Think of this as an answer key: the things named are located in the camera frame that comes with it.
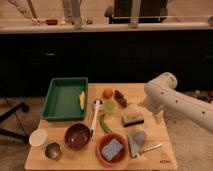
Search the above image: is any wooden board eraser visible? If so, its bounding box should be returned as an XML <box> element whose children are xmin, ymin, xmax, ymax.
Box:
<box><xmin>122</xmin><ymin>105</ymin><xmax>144</xmax><ymax>127</ymax></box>

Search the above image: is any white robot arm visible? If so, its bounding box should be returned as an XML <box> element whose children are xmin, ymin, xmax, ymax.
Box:
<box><xmin>144</xmin><ymin>72</ymin><xmax>213</xmax><ymax>133</ymax></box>

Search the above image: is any translucent green plastic cup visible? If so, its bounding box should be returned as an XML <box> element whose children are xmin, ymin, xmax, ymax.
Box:
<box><xmin>103</xmin><ymin>100</ymin><xmax>115</xmax><ymax>115</ymax></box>

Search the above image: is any metal cup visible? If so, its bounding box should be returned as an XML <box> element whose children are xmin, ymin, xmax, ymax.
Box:
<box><xmin>45</xmin><ymin>143</ymin><xmax>62</xmax><ymax>161</ymax></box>

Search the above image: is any white plastic cup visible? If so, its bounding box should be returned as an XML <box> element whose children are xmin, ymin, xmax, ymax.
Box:
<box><xmin>29</xmin><ymin>129</ymin><xmax>48</xmax><ymax>148</ymax></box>

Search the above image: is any metal spoon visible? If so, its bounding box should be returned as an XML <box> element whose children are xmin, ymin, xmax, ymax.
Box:
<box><xmin>136</xmin><ymin>143</ymin><xmax>163</xmax><ymax>157</ymax></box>

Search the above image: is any grey folded cloth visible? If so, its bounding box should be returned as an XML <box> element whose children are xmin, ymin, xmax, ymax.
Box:
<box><xmin>127</xmin><ymin>131</ymin><xmax>145</xmax><ymax>158</ymax></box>

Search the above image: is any brown pine cone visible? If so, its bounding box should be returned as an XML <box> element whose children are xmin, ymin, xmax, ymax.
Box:
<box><xmin>114</xmin><ymin>90</ymin><xmax>127</xmax><ymax>108</ymax></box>

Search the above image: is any green pepper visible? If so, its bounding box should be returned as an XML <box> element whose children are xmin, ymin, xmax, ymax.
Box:
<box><xmin>99</xmin><ymin>114</ymin><xmax>112</xmax><ymax>133</ymax></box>

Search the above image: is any orange fruit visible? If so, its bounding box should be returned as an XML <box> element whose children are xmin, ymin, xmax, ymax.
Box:
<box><xmin>102</xmin><ymin>88</ymin><xmax>113</xmax><ymax>99</ymax></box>

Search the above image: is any blue sponge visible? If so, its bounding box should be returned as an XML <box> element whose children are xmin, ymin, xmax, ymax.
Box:
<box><xmin>101</xmin><ymin>139</ymin><xmax>123</xmax><ymax>161</ymax></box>

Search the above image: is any orange clay bowl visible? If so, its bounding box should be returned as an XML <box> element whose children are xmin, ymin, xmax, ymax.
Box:
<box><xmin>96</xmin><ymin>133</ymin><xmax>128</xmax><ymax>167</ymax></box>

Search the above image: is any yellow corn cob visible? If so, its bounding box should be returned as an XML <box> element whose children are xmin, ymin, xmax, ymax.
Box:
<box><xmin>79</xmin><ymin>91</ymin><xmax>85</xmax><ymax>110</ymax></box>

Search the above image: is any dark purple bowl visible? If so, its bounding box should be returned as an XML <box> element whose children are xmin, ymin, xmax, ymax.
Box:
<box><xmin>65</xmin><ymin>123</ymin><xmax>90</xmax><ymax>151</ymax></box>

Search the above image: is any green plastic tray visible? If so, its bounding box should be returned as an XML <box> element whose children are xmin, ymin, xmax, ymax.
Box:
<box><xmin>41</xmin><ymin>77</ymin><xmax>88</xmax><ymax>121</ymax></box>

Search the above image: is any black office chair base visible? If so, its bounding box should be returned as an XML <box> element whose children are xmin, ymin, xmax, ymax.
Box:
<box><xmin>0</xmin><ymin>79</ymin><xmax>30</xmax><ymax>145</ymax></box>

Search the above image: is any white handled brush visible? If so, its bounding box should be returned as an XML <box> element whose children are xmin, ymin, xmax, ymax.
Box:
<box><xmin>90</xmin><ymin>99</ymin><xmax>100</xmax><ymax>138</ymax></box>

